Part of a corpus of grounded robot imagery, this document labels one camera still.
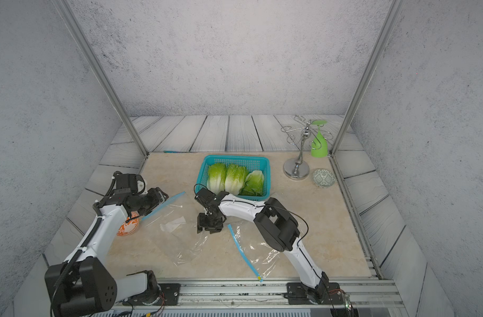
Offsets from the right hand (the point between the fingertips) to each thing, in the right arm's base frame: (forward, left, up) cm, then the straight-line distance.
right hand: (201, 233), depth 85 cm
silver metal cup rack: (+38, -46, -3) cm, 60 cm away
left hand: (+11, +14, +12) cm, 21 cm away
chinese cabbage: (+26, -4, +5) cm, 27 cm away
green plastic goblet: (+31, -51, +23) cm, 64 cm away
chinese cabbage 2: (+26, -13, +5) cm, 30 cm away
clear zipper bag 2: (-7, -25, -4) cm, 27 cm away
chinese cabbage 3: (+21, -23, +6) cm, 32 cm away
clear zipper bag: (+4, +14, -3) cm, 15 cm away
